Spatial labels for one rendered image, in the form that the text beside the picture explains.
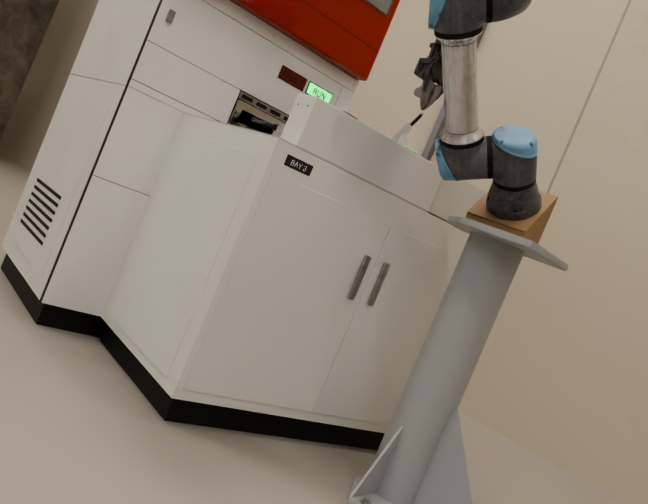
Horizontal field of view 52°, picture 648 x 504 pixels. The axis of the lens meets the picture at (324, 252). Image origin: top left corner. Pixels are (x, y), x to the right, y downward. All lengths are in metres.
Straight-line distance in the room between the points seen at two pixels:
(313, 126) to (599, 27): 2.59
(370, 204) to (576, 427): 2.01
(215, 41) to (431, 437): 1.43
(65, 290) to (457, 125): 1.33
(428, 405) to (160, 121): 1.23
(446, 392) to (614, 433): 1.78
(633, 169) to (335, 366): 2.19
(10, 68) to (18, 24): 0.41
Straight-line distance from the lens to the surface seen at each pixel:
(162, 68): 2.27
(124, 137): 2.24
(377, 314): 2.10
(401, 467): 1.95
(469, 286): 1.88
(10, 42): 6.96
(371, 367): 2.17
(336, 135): 1.84
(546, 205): 1.97
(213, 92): 2.34
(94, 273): 2.31
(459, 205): 2.22
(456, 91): 1.74
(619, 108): 3.89
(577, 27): 4.17
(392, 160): 1.98
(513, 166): 1.83
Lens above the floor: 0.65
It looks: 2 degrees down
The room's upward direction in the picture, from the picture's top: 23 degrees clockwise
